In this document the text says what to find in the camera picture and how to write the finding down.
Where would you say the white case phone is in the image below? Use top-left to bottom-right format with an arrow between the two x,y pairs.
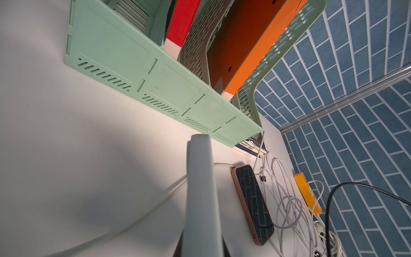
182,134 -> 224,257

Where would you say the pink case phone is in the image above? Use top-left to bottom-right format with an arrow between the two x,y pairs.
231,165 -> 275,246

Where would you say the black paperback book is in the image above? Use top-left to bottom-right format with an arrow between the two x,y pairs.
233,133 -> 268,157

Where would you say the orange folder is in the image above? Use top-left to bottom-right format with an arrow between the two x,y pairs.
207,0 -> 306,101

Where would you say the red folder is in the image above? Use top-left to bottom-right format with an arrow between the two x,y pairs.
163,0 -> 201,60

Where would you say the green plastic file organizer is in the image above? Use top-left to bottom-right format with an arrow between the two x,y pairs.
64,0 -> 326,147

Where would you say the orange power strip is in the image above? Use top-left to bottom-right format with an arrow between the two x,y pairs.
293,172 -> 322,215

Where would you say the orange strip white cord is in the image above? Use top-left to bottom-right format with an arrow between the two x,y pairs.
313,221 -> 346,257

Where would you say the aluminium corner post right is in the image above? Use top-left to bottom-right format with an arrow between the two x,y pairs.
279,64 -> 411,134

